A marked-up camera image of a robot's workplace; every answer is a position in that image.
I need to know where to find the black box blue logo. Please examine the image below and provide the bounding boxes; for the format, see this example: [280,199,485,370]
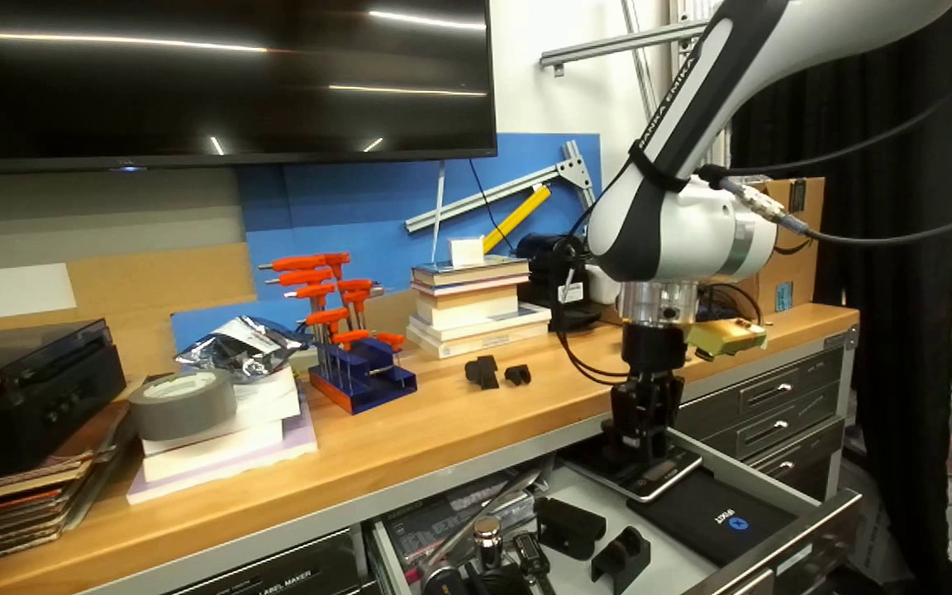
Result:
[629,464,800,572]

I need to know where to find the dark blue rotary tool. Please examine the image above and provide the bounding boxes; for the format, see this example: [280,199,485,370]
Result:
[421,515,559,595]

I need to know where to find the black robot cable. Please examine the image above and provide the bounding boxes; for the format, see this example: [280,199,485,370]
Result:
[701,35,952,189]

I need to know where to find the white paper sheet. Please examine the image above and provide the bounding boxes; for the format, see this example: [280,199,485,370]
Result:
[0,261,84,327]

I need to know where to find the stack of brown boards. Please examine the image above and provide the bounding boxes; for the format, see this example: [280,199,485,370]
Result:
[0,395,140,572]

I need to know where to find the white drawer liner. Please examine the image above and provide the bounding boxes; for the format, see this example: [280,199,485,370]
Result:
[538,458,720,595]

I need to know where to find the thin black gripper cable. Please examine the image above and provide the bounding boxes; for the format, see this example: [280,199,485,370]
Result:
[553,277,769,391]

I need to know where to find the black curtain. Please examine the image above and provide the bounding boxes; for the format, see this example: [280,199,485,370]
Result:
[729,0,952,595]

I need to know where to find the black steel tool drawer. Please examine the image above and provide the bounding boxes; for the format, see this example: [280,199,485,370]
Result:
[364,417,865,595]

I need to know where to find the aluminium angle bracket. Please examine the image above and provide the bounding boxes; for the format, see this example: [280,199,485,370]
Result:
[402,138,608,236]

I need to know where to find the aluminium rail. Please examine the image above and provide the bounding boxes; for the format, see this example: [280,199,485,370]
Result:
[537,16,720,80]

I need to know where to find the black device on bench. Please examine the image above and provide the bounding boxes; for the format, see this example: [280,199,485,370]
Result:
[515,230,612,332]

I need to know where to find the cardboard Amazon box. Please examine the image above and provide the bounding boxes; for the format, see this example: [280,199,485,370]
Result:
[753,176,830,324]

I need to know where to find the black pronged holder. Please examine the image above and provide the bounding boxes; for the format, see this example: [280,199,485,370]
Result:
[587,522,656,595]

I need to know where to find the black equipment case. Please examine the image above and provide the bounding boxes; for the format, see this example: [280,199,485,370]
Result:
[0,316,129,490]

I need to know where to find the black flat screen monitor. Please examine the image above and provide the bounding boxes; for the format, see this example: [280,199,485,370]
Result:
[0,0,499,176]

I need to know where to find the dark cover book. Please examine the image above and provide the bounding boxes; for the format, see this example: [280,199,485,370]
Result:
[410,253,532,290]

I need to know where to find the yellow spirit level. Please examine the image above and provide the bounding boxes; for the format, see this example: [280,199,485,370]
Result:
[480,182,555,257]

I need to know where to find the small white box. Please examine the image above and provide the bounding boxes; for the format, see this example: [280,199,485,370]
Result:
[450,233,489,272]

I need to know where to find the wide white book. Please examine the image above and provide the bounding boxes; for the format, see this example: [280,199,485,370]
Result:
[402,299,555,363]

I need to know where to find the grey duct tape roll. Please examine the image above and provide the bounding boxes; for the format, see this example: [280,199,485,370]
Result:
[125,367,242,447]

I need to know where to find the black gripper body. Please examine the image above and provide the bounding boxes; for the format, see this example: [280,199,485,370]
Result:
[617,319,692,384]

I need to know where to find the dark grey cutout block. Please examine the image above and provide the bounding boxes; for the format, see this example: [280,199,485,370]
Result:
[532,495,608,562]

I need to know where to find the orange T-handle hex key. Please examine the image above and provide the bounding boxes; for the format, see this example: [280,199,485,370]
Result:
[334,274,385,305]
[274,268,336,290]
[258,251,354,277]
[303,305,354,330]
[331,327,410,352]
[294,279,345,306]

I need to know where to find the grey tablet device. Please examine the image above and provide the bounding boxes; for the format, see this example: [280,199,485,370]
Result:
[563,428,709,504]

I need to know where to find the blue hex key stand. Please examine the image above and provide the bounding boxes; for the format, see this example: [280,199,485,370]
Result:
[309,332,421,417]

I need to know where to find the black cabinet drawer face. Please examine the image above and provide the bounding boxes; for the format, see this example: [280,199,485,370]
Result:
[164,525,374,595]

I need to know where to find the brown cardboard panel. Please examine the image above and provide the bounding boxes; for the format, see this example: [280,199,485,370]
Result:
[62,242,261,384]

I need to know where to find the black plastic bracket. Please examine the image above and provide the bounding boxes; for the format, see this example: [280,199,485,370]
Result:
[463,352,503,392]

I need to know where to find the silver foil bag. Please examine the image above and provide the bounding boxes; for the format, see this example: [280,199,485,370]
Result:
[172,315,317,384]

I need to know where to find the gold camera box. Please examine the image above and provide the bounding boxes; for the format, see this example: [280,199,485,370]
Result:
[685,316,772,363]

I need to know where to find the black cable silver connector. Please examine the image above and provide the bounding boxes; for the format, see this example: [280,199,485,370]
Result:
[717,176,952,251]

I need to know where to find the blue foam board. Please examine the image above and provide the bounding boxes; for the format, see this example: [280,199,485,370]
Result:
[170,132,608,352]

